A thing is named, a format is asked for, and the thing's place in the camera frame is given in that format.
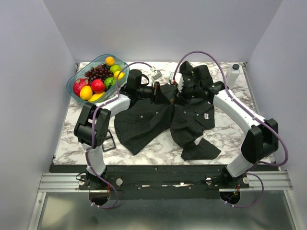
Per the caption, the green apple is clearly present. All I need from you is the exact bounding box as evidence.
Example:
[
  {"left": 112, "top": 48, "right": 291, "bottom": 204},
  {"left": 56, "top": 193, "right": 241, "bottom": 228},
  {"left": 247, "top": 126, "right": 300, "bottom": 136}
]
[{"left": 104, "top": 77, "right": 116, "bottom": 91}]

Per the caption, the white bottle black cap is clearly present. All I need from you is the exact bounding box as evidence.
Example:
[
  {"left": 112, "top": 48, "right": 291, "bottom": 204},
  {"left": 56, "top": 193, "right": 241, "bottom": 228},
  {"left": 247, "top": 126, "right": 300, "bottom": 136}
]
[{"left": 225, "top": 63, "right": 240, "bottom": 89}]

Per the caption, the pink dragon fruit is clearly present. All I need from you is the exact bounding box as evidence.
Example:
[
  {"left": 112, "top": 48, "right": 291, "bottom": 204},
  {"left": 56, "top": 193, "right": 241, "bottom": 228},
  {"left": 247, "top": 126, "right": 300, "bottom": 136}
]
[{"left": 72, "top": 78, "right": 90, "bottom": 97}]

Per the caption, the dark red grape bunch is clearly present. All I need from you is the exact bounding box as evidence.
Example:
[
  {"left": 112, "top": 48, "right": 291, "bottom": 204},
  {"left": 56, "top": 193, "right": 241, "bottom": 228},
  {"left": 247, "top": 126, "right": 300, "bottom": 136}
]
[{"left": 84, "top": 64, "right": 113, "bottom": 82}]

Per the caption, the red apple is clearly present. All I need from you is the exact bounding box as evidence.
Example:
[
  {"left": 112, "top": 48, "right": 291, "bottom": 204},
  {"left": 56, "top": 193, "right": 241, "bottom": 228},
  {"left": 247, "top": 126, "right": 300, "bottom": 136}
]
[{"left": 91, "top": 79, "right": 106, "bottom": 93}]

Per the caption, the yellow lemon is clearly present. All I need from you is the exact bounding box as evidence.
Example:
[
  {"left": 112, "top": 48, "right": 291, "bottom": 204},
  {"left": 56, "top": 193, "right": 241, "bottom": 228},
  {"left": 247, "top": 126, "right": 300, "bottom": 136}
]
[{"left": 113, "top": 71, "right": 125, "bottom": 81}]

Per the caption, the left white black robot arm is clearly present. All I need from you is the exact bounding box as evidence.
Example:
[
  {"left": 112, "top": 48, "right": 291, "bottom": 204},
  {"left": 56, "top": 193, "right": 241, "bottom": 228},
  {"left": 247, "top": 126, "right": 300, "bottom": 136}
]
[{"left": 74, "top": 69, "right": 160, "bottom": 189}]

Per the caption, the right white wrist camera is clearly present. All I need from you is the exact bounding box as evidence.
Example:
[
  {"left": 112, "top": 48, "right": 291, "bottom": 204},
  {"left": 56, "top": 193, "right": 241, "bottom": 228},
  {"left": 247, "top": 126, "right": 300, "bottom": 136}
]
[{"left": 168, "top": 72, "right": 188, "bottom": 93}]

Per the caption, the black pinstriped shirt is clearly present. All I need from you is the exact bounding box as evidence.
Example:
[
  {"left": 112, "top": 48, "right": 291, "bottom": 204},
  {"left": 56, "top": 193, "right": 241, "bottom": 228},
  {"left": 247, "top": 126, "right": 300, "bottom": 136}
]
[{"left": 114, "top": 61, "right": 222, "bottom": 161}]

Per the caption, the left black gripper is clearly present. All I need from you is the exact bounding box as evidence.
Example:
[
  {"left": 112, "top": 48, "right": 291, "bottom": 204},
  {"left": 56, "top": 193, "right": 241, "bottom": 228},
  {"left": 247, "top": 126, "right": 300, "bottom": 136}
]
[{"left": 136, "top": 81, "right": 171, "bottom": 105}]

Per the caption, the aluminium rail frame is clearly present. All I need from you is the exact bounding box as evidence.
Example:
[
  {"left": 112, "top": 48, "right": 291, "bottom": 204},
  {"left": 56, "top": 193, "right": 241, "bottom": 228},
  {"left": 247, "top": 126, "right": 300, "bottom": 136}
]
[{"left": 29, "top": 171, "right": 305, "bottom": 230}]

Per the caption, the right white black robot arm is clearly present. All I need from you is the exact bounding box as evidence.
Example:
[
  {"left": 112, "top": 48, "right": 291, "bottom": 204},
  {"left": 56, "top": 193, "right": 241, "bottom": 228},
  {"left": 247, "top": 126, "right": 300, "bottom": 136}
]
[{"left": 175, "top": 61, "right": 279, "bottom": 188}]

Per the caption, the teal transparent fruit bowl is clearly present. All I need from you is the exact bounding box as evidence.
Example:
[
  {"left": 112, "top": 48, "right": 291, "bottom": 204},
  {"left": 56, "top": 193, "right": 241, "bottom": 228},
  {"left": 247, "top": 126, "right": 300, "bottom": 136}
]
[{"left": 66, "top": 54, "right": 127, "bottom": 104}]

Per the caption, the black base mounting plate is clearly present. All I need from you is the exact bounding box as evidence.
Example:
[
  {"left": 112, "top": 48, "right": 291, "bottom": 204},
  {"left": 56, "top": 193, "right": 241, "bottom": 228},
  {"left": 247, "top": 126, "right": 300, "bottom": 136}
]
[{"left": 49, "top": 164, "right": 280, "bottom": 201}]

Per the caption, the orange yellow round fruit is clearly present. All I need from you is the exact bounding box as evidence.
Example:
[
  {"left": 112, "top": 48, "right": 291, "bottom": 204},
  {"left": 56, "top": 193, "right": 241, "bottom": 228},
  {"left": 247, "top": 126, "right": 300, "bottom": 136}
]
[{"left": 80, "top": 86, "right": 93, "bottom": 101}]

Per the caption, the yellow mango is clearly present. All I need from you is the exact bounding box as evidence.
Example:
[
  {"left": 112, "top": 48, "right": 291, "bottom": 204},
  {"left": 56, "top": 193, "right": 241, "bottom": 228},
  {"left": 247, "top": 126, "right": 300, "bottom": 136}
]
[{"left": 88, "top": 92, "right": 105, "bottom": 102}]

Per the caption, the small orange fruit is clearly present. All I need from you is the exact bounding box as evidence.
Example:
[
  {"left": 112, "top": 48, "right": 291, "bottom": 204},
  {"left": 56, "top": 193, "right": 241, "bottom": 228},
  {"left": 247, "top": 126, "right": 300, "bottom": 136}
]
[{"left": 105, "top": 56, "right": 115, "bottom": 67}]

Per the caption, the green lime fruit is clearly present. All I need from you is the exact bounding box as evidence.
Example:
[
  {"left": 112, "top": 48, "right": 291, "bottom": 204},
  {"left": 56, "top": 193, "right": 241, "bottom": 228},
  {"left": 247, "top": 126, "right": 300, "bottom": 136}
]
[{"left": 110, "top": 65, "right": 121, "bottom": 73}]

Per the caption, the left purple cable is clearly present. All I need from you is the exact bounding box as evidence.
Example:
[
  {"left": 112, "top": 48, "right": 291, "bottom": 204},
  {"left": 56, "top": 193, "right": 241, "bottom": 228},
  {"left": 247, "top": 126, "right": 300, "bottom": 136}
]
[{"left": 85, "top": 61, "right": 154, "bottom": 209}]

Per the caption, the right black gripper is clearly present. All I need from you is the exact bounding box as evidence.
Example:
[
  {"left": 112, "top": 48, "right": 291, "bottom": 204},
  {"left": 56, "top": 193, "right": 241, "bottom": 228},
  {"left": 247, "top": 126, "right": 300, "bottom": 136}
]
[{"left": 172, "top": 81, "right": 201, "bottom": 107}]

